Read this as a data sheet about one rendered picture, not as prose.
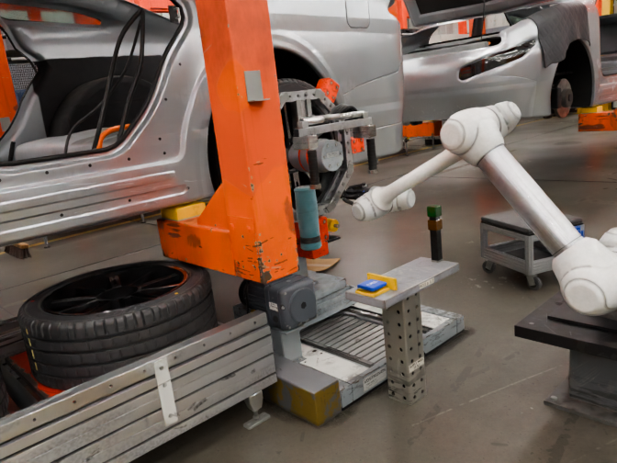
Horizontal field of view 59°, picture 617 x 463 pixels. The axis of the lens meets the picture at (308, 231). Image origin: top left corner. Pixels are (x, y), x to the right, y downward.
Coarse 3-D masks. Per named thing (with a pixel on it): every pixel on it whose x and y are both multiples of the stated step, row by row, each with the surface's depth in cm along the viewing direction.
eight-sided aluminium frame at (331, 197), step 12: (288, 96) 222; (300, 96) 227; (312, 96) 231; (324, 96) 236; (324, 108) 242; (336, 120) 244; (336, 132) 250; (348, 132) 248; (348, 144) 249; (348, 156) 250; (348, 168) 250; (336, 180) 252; (348, 180) 251; (336, 192) 247; (324, 204) 244; (336, 204) 248
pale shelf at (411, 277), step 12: (408, 264) 203; (420, 264) 201; (432, 264) 200; (444, 264) 198; (456, 264) 197; (396, 276) 192; (408, 276) 190; (420, 276) 189; (432, 276) 187; (444, 276) 192; (408, 288) 178; (420, 288) 183; (360, 300) 178; (372, 300) 174; (384, 300) 171; (396, 300) 174
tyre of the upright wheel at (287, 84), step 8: (280, 80) 230; (288, 80) 233; (296, 80) 235; (280, 88) 230; (288, 88) 233; (296, 88) 235; (304, 88) 239; (312, 88) 242; (208, 128) 232; (208, 136) 231; (208, 144) 230; (216, 144) 226; (208, 152) 231; (216, 152) 226; (208, 160) 231; (216, 160) 227; (216, 168) 229; (216, 176) 230; (216, 184) 232; (320, 200) 253
